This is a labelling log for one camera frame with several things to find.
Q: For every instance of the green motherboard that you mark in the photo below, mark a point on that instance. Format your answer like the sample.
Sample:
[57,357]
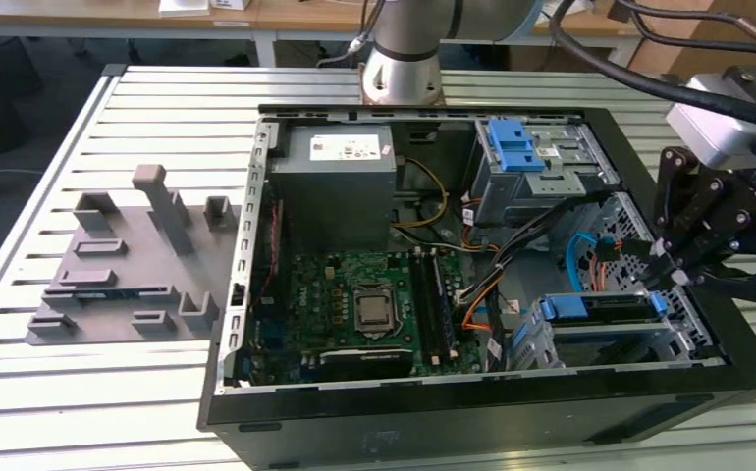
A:
[324,294]

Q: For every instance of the wooden cabinet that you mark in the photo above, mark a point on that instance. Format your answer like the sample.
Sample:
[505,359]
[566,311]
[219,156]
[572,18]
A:
[692,54]

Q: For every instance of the grey power supply unit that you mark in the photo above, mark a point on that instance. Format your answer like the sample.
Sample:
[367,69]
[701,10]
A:
[331,206]

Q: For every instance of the wooden desk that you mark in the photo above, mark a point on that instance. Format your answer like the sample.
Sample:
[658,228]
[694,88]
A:
[88,22]

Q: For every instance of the green RAM stick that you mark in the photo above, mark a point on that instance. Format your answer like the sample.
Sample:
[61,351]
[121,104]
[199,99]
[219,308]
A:
[115,296]

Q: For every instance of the hard disk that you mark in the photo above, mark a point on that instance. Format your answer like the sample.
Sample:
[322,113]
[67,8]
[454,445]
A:
[564,309]

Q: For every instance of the blue drive bay latch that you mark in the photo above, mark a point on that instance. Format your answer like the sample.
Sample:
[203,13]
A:
[514,152]

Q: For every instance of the silver optical drive cage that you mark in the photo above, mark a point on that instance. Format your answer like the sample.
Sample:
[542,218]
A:
[548,186]

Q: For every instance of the CPU socket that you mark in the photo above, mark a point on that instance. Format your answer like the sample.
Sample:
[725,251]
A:
[354,309]

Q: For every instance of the black open PC case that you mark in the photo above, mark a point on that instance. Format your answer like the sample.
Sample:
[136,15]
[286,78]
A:
[482,422]

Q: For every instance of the silver CPU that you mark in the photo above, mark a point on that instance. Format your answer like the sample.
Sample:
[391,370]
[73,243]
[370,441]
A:
[374,311]

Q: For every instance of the grey parts rack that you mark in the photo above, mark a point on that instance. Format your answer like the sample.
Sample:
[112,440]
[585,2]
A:
[128,275]

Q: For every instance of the small white box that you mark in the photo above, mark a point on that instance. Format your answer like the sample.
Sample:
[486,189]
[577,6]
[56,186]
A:
[230,4]

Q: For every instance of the black RAM slot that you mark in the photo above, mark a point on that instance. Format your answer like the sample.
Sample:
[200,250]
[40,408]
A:
[419,304]

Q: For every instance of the black graphics card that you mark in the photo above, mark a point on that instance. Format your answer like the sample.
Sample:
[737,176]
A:
[363,365]

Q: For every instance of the silver disk bay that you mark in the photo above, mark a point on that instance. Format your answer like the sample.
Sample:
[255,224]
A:
[613,331]

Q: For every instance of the grey wrist camera housing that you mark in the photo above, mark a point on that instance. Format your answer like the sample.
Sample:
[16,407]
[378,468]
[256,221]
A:
[710,132]

